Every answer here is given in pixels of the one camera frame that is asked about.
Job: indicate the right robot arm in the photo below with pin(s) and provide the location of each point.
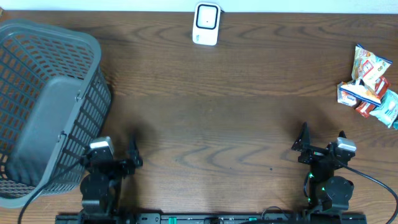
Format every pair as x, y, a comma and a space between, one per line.
327, 193

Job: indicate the red candy bar wrapper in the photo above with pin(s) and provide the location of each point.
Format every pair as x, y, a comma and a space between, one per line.
366, 106

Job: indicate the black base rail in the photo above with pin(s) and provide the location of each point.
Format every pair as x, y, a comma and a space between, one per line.
156, 218

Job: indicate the yellow snack bag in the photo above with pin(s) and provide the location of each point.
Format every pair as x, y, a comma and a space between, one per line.
367, 68

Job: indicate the white barcode scanner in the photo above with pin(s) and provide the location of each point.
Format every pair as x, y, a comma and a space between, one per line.
206, 23

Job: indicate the green white packet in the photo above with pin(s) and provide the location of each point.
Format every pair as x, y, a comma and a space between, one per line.
387, 111

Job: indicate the teal mouthwash bottle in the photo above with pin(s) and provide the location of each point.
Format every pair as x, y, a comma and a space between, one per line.
395, 125

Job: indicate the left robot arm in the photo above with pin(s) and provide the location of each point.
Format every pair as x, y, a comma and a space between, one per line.
101, 188

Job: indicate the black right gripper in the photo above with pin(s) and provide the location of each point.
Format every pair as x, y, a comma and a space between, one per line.
303, 142

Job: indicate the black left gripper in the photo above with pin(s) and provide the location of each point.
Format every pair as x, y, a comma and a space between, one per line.
125, 167

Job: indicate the orange small box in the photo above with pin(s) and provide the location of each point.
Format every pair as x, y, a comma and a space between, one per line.
345, 95

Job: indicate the grey plastic basket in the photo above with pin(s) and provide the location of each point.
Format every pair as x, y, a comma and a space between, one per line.
54, 101

